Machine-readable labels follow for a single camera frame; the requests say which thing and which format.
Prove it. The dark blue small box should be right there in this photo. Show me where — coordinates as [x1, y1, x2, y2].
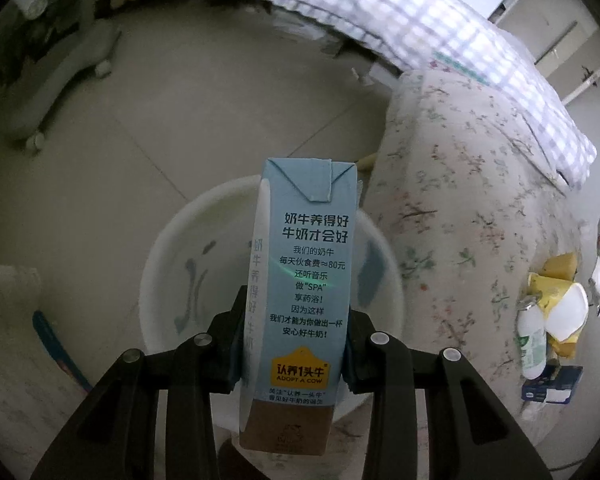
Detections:
[521, 364, 583, 405]

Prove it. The white plastic bottle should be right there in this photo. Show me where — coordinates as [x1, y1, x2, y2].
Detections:
[516, 296, 546, 379]

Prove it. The yellow snack bag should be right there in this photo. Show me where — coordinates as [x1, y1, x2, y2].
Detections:
[528, 252, 590, 360]

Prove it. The light blue milk carton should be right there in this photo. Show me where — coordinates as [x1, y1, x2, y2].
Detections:
[239, 158, 358, 456]

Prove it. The white round trash bin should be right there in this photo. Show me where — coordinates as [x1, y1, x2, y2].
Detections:
[138, 174, 406, 424]

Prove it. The floral cloth left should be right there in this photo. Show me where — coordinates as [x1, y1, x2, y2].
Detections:
[0, 264, 85, 479]

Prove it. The floral bed sheet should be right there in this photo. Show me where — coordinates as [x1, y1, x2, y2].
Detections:
[364, 66, 581, 416]

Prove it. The grey wheeled chair base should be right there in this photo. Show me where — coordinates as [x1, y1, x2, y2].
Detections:
[0, 20, 120, 141]

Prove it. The white wardrobe cabinet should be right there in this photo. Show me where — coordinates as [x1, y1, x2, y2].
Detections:
[493, 0, 600, 105]

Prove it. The purple checkered quilt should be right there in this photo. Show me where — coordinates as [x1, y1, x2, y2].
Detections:
[265, 0, 597, 188]

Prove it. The teal handled tool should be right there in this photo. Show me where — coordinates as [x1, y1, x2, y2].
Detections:
[32, 310, 92, 393]

